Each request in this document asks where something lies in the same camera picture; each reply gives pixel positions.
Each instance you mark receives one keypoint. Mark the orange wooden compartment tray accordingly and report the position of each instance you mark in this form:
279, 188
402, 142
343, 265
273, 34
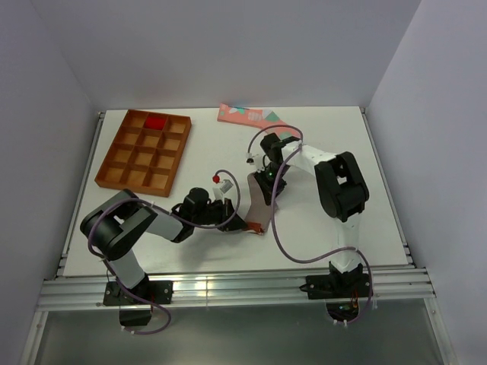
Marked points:
144, 160

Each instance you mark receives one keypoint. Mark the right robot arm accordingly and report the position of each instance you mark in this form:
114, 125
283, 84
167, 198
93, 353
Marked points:
343, 194

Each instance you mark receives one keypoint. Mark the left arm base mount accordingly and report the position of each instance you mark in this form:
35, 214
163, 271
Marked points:
136, 309

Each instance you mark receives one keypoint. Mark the pink patterned sock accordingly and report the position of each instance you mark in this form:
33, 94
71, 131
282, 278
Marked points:
255, 118

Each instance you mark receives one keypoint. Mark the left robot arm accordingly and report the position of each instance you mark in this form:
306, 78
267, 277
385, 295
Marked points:
115, 227

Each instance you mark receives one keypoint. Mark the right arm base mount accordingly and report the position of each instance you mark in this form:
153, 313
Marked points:
342, 293

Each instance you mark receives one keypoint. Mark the red sock with bear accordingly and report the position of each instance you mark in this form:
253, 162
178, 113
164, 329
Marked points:
155, 122

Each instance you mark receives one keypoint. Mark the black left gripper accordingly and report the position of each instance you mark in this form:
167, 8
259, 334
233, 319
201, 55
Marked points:
226, 208

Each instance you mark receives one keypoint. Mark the beige sock orange stripes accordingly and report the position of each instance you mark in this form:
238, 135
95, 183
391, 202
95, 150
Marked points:
259, 214

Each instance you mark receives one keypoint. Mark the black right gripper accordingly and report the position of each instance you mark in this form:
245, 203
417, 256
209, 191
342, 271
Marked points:
266, 188

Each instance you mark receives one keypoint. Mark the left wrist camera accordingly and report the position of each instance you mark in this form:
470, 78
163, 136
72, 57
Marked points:
221, 188

